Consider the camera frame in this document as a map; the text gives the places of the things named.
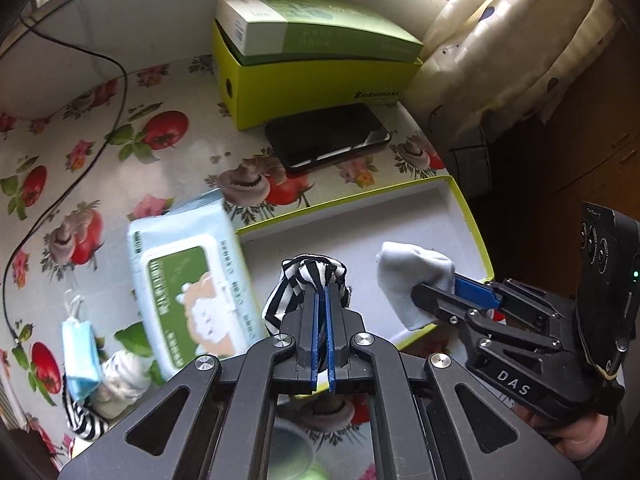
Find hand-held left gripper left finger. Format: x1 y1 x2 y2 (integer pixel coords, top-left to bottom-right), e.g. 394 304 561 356
57 287 321 480

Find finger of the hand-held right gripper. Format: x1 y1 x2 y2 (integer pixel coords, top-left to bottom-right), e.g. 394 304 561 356
452 272 507 311
411 282 501 333

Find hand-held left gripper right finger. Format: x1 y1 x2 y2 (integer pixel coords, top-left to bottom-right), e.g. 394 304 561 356
325 287 583 480

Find light grey sock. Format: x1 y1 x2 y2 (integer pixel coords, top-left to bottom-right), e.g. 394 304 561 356
376 241 457 332

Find black white striped sock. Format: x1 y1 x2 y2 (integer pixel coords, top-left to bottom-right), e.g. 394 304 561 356
62 385 110 441
262 254 351 336

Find shallow yellow-green box tray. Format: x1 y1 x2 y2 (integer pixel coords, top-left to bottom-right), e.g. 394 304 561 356
235 175 496 351

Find light blue sock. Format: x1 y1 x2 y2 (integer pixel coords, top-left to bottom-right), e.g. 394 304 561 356
60 292 103 402

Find person's right hand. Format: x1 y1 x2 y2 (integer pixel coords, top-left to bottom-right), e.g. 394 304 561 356
515 400 623 463

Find wet wipes pack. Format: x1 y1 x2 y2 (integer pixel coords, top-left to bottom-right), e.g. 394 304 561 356
126 189 268 380

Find brown wooden cabinet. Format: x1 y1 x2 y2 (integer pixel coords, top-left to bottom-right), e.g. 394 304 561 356
480 35 640 281

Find white sock with grey stripes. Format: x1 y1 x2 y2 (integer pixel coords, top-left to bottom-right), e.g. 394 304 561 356
92 350 153 418

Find black phone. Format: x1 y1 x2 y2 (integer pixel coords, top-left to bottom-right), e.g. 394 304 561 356
264 102 392 173

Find floral tablecloth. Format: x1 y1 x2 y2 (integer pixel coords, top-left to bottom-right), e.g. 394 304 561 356
0 52 501 480

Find cream dotted curtain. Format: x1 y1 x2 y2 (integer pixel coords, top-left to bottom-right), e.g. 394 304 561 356
400 0 623 201

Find yellow-green cardboard box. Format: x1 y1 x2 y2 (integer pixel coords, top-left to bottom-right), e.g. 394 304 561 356
211 19 423 131

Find green and white box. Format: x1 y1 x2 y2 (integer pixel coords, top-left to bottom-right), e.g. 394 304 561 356
216 0 425 67

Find black cable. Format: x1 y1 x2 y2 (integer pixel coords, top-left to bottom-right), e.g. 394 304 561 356
1 7 130 348

